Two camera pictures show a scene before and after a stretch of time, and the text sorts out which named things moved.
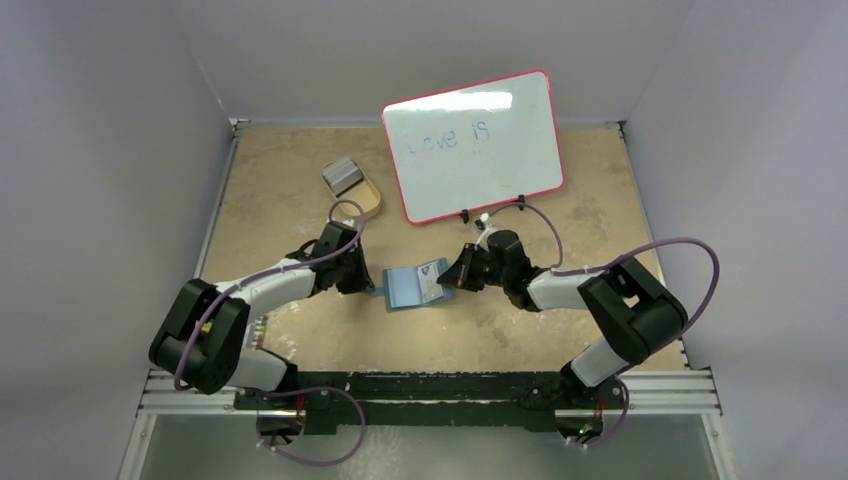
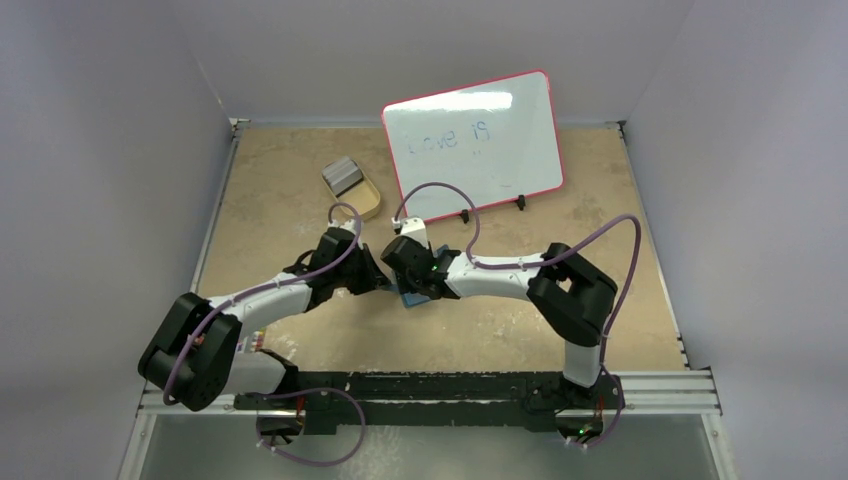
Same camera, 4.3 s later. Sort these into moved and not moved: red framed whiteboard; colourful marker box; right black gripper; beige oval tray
Moved: right black gripper
Not moved: beige oval tray; colourful marker box; red framed whiteboard
